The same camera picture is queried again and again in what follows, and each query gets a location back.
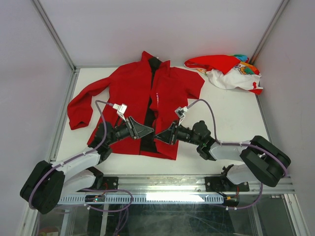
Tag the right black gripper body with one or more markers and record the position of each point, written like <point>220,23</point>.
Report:
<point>181,133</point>

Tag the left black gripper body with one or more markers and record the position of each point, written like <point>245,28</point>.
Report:
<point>126,131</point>

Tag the red zip jacket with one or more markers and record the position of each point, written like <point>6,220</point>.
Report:
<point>151,89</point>

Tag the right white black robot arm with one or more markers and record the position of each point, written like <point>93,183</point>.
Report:
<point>261,160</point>

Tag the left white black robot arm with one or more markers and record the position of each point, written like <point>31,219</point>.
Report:
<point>48,183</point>

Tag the red white printed garment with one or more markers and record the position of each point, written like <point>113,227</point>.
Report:
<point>228,71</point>

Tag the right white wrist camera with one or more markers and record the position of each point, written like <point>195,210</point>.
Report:
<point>181,113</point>

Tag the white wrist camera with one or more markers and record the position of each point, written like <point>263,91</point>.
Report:
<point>121,109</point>
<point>181,113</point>

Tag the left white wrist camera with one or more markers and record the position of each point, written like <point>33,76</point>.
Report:
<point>121,109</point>

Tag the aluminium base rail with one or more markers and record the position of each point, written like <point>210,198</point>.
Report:
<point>191,183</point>

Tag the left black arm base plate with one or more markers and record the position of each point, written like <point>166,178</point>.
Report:
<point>105,183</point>

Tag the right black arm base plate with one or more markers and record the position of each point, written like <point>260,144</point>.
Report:
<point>221,184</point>

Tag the slotted grey cable duct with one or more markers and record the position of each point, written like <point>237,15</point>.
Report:
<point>149,198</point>

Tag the right aluminium corner post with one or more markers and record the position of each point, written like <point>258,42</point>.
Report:
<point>276,17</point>

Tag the aluminium corner post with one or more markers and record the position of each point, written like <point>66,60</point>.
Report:
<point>276,17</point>
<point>53,33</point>

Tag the left aluminium corner post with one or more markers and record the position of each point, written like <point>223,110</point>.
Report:
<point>53,33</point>

